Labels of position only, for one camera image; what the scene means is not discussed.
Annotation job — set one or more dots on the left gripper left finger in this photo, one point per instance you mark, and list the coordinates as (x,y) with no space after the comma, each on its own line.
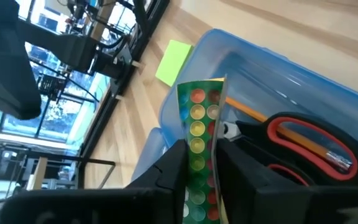
(172,168)

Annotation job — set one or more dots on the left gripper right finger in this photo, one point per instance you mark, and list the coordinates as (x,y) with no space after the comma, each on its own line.
(247,186)

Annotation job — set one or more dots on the yellow green crayon box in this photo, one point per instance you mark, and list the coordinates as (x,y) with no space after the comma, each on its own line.
(199,130)

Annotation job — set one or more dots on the orange pencil with red eraser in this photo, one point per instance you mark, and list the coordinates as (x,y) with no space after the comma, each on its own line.
(250,113)

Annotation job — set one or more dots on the red black scissors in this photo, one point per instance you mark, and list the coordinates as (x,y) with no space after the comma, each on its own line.
(315,123)

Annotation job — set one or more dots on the green sticky note pad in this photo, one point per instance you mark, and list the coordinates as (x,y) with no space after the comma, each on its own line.
(174,62)

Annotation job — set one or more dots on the blue plastic pencil box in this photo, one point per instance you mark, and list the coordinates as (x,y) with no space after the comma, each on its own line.
(266,77)

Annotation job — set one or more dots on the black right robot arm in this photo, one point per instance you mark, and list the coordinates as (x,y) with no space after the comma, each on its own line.
(8,62)

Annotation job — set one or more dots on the wooden shelf with black legs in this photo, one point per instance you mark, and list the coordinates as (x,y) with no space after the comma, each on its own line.
(37,174)

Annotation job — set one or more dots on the black aluminium table frame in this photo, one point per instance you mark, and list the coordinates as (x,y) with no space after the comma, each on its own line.
(112,93)

